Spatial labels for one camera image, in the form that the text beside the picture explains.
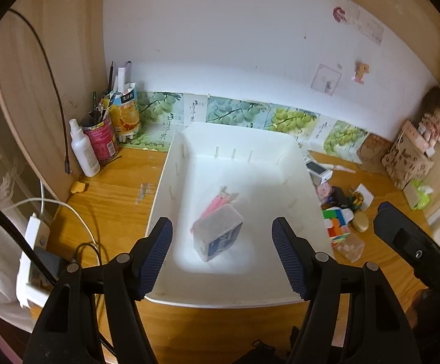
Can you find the black power adapter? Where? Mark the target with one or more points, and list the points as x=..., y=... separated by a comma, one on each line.
x=51, y=265

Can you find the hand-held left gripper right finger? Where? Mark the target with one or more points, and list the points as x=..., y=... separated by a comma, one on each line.
x=288, y=250

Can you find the green tissue pack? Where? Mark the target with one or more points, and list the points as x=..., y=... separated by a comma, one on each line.
x=419, y=195

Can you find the clear box with blue label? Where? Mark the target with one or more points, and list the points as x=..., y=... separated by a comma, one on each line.
x=220, y=225

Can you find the red tin can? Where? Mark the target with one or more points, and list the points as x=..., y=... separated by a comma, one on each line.
x=102, y=142

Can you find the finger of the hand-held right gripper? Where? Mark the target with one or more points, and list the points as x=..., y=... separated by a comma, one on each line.
x=386, y=207

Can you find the white power strip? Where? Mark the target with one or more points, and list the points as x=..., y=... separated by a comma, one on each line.
x=30, y=242

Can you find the grape print paper panels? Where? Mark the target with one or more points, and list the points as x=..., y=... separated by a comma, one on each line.
x=235, y=112

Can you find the red print cardboard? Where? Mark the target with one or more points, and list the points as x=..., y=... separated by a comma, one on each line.
x=373, y=148

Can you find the black case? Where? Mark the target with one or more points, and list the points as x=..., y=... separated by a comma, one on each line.
x=339, y=197

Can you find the white device with screen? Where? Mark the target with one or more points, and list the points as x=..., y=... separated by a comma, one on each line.
x=318, y=170

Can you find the colourful puzzle cube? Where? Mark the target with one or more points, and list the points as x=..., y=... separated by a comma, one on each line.
x=335, y=223

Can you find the brown-haired doll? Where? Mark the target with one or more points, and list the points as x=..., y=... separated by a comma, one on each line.
x=438, y=115

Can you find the brown patterned box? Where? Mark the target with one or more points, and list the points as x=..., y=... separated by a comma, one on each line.
x=407, y=163

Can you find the clear plastic piece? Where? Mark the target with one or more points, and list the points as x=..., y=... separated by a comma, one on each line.
x=349, y=247

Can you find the pink plastic item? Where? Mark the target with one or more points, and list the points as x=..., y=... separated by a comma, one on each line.
x=214, y=203

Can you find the white rolled paper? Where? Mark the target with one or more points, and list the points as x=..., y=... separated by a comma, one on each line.
x=120, y=79

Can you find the white plastic bin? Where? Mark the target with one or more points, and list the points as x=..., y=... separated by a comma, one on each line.
x=242, y=170

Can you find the black pencil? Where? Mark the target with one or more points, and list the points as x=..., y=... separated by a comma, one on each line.
x=111, y=76

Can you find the small yellow figure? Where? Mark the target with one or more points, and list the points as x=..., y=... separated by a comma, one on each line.
x=78, y=187

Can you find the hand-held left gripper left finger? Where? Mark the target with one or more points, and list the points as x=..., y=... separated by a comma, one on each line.
x=155, y=250

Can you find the cartoon wall sticker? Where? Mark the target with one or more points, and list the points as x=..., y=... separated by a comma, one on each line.
x=361, y=72

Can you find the white spray bottle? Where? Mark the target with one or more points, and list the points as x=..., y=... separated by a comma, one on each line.
x=85, y=155

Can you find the white pen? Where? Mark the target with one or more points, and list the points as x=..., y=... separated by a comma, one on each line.
x=341, y=168

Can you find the gold and green trinket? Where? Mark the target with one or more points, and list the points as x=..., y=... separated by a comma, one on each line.
x=355, y=201

